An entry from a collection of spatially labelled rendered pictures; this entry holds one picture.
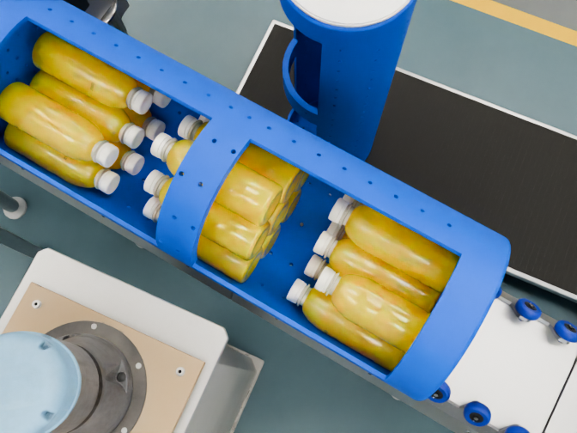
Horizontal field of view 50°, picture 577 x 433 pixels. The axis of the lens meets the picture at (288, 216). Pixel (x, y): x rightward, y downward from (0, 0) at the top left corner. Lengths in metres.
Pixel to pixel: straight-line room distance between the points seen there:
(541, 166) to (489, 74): 0.44
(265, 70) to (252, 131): 1.26
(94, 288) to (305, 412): 1.21
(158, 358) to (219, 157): 0.30
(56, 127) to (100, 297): 0.29
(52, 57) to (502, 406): 0.97
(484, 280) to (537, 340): 0.36
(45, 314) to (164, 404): 0.22
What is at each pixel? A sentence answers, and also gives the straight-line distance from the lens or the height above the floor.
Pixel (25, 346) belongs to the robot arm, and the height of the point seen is 1.38.
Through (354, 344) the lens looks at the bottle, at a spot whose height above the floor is 1.06.
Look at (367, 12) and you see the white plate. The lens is 1.23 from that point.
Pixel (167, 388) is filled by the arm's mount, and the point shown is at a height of 1.16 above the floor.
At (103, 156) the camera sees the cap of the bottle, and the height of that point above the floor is 1.12.
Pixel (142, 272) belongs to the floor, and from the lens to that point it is 2.16.
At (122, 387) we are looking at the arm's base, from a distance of 0.91.
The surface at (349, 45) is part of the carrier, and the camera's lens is 1.27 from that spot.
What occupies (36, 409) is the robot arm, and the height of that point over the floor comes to 1.38.
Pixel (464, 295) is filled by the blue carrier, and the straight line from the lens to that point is 0.87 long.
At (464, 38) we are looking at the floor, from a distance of 2.48.
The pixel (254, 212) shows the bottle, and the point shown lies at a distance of 0.91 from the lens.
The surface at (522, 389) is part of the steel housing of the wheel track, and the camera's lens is 1.20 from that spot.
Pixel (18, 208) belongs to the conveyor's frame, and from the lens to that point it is 2.34.
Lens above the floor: 2.06
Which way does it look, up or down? 75 degrees down
